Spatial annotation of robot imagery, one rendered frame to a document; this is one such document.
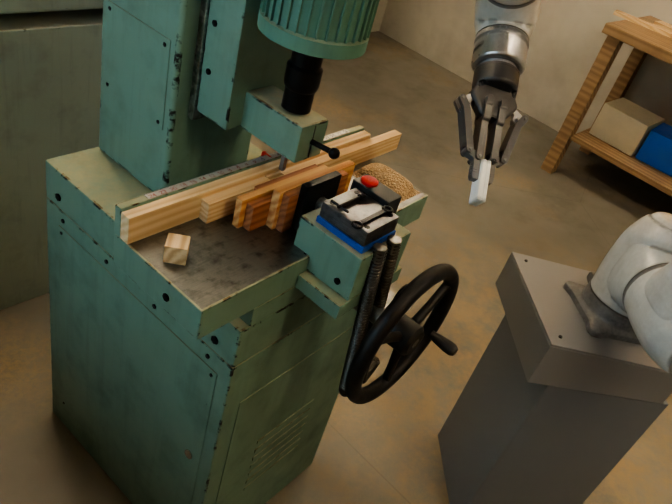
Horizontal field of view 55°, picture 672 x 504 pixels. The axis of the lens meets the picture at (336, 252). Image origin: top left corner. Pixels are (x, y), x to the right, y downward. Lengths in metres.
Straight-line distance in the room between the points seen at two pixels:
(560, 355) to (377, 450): 0.75
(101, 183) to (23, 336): 0.90
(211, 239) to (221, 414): 0.34
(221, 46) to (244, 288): 0.41
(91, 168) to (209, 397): 0.52
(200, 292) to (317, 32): 0.41
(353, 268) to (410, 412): 1.16
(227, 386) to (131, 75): 0.59
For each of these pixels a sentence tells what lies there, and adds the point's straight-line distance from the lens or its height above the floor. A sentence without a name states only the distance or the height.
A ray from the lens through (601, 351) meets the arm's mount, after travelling 1.49.
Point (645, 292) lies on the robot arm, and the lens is 1.39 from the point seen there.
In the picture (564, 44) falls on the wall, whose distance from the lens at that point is 4.49.
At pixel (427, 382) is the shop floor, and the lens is 2.24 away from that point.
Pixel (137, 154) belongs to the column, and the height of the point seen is 0.86.
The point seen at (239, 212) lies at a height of 0.93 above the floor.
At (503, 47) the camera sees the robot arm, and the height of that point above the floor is 1.25.
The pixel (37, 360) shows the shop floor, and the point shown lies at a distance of 2.07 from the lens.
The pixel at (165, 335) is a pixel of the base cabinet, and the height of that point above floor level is 0.65.
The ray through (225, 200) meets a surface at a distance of 1.09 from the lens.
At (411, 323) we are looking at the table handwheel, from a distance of 1.11.
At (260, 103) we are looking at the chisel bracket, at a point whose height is 1.06.
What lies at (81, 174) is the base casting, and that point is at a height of 0.80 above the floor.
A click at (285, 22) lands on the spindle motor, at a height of 1.24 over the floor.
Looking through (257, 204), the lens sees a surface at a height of 0.95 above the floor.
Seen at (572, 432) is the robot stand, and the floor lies 0.46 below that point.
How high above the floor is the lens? 1.55
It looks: 36 degrees down
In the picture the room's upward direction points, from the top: 17 degrees clockwise
